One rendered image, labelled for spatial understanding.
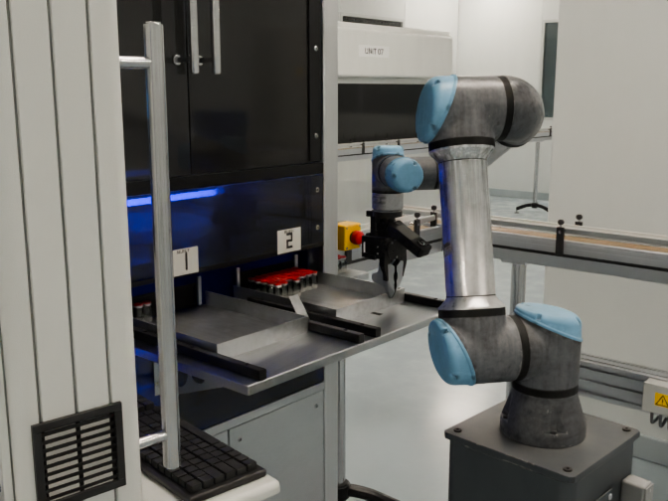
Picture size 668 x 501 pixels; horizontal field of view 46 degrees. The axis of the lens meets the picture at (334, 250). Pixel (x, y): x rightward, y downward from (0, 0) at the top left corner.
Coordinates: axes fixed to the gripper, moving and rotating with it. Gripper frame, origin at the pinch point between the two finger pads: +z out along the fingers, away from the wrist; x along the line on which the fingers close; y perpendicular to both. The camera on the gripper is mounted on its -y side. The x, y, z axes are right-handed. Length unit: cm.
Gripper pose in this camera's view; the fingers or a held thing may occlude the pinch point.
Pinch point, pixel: (394, 292)
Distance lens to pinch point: 192.9
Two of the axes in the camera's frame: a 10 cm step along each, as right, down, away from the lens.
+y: -7.6, -1.2, 6.4
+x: -6.6, 1.5, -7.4
